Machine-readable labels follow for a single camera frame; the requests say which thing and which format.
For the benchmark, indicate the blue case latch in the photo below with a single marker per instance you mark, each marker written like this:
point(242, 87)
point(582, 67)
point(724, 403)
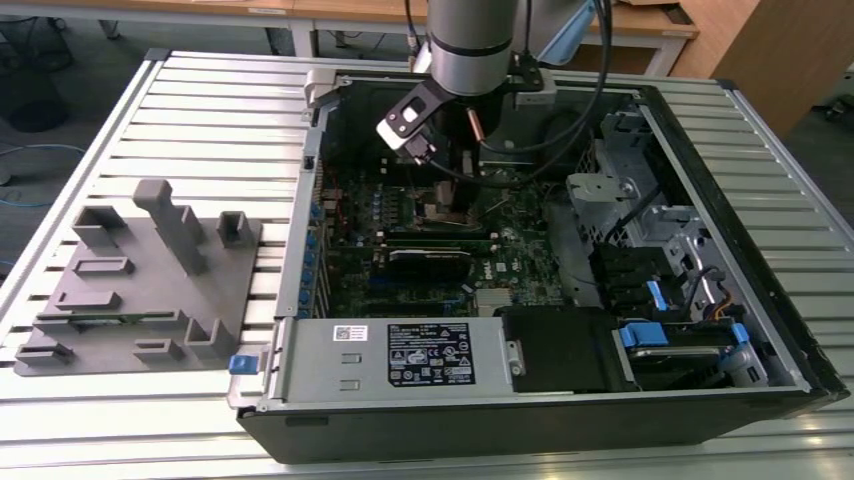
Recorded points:
point(242, 365)

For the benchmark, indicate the grey power supply unit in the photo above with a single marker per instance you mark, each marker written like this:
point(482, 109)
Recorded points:
point(314, 370)

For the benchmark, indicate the blue disk bay clip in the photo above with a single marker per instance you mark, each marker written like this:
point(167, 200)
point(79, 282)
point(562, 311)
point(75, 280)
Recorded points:
point(657, 295)

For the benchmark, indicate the green RAM stick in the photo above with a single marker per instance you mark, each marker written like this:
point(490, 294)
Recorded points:
point(134, 316)
point(441, 244)

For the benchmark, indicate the thin metal locking lever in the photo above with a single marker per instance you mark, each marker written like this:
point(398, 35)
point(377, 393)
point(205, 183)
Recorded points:
point(497, 205)

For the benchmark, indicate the CPU socket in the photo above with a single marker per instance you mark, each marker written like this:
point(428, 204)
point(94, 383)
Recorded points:
point(422, 223)

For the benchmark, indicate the green motherboard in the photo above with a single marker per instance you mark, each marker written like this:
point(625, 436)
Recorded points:
point(528, 250)

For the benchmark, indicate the silver disk bay bracket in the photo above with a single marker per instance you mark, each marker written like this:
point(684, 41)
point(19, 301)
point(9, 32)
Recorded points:
point(597, 190)

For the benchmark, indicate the silver chipset heat sink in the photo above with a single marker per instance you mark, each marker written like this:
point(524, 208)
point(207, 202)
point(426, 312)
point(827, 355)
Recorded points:
point(496, 297)

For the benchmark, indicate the black plastic shroud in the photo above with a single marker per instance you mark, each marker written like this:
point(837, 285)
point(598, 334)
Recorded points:
point(568, 350)

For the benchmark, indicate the wooden desk white frame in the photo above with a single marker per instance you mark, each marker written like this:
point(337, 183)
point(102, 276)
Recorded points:
point(167, 5)
point(641, 25)

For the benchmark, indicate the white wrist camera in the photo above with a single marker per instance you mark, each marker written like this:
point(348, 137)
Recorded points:
point(409, 117)

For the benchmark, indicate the black PC case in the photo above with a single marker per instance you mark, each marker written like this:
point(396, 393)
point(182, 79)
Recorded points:
point(534, 435)

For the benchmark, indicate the hard disk blue carrier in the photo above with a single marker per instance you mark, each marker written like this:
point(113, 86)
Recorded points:
point(644, 335)

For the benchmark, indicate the grey parts rack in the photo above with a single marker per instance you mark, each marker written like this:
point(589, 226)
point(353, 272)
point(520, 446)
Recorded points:
point(154, 280)

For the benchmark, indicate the black office chair base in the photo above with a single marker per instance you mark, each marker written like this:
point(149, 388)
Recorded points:
point(843, 107)

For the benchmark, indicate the wooden cabinet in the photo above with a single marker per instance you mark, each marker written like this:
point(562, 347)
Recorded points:
point(788, 50)

